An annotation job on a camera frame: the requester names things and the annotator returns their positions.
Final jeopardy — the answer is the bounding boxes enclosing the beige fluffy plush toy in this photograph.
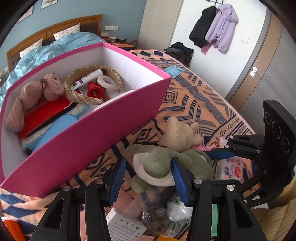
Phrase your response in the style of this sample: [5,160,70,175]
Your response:
[159,116,202,152]

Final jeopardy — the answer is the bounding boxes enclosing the green frog plush toy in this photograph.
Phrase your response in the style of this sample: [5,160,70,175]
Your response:
[126,144,213,193]

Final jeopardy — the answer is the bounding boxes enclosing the floral tissue pack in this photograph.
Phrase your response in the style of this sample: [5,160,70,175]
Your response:
[213,156,251,183]

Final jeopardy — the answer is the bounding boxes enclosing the yellow puffy jacket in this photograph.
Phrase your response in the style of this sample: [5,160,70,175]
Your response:
[251,180,295,240]

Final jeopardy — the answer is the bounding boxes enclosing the white printed paper box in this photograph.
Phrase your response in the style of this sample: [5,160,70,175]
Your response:
[106,207,147,241]

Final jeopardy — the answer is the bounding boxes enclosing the wooden wardrobe door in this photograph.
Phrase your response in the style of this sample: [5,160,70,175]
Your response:
[226,10,295,133]

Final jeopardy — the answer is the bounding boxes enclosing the clear plastic bag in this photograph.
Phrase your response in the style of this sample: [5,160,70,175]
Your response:
[142,194,193,237]

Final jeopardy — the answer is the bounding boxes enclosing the blue slipper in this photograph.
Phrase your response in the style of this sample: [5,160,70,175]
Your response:
[32,114,78,153]

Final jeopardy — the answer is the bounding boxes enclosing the pink storage box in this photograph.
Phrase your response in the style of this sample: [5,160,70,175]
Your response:
[1,43,171,197]

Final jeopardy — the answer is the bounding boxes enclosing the blue card packet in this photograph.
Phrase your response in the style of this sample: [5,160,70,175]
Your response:
[163,66,184,78]

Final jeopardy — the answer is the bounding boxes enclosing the dark clothes pile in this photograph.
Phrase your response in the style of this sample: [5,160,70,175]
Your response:
[164,42,194,68]

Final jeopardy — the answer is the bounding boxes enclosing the red flat pouch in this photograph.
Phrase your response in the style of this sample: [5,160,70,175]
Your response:
[18,95,77,140]

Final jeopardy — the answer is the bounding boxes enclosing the lilac hanging hoodie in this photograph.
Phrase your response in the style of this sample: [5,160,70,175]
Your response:
[205,4,239,53]

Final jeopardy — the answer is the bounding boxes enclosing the black hanging jacket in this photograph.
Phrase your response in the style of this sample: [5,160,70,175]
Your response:
[189,6,217,48]

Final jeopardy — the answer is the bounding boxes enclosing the red plastic cup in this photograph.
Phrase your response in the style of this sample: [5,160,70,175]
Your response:
[87,82,103,98]

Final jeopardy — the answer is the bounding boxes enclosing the pink dotted plush bear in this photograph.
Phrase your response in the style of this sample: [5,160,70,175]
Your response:
[6,73,65,132]

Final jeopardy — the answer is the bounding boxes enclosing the white tape roll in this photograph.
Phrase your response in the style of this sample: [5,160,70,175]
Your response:
[96,75,117,90]

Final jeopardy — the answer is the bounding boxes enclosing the plaid woven round basket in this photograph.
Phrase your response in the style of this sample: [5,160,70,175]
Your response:
[64,65,122,105]

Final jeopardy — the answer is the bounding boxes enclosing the white blue cream tube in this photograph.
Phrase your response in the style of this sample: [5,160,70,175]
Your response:
[69,69,104,91]

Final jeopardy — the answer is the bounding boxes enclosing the light blue duvet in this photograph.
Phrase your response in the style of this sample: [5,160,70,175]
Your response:
[1,32,106,103]

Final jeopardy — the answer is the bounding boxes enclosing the wooden headboard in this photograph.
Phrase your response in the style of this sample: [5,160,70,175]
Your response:
[6,15,102,72]

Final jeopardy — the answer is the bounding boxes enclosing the black camera box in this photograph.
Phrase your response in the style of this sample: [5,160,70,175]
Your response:
[263,100,295,169]

